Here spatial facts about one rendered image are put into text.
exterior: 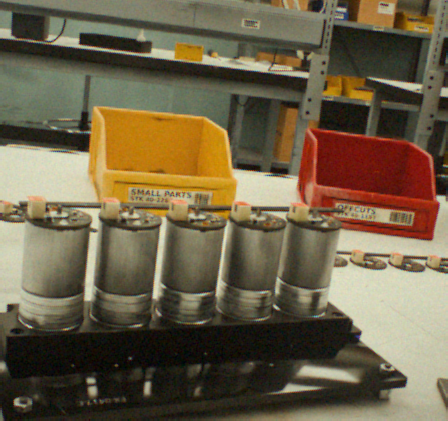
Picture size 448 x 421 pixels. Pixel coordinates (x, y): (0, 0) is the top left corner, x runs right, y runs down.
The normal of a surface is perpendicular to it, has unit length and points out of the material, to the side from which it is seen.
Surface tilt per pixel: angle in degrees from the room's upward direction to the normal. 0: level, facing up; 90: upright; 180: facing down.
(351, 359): 0
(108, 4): 90
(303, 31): 90
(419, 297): 0
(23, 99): 90
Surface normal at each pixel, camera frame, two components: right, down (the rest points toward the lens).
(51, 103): 0.10, 0.26
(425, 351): 0.14, -0.96
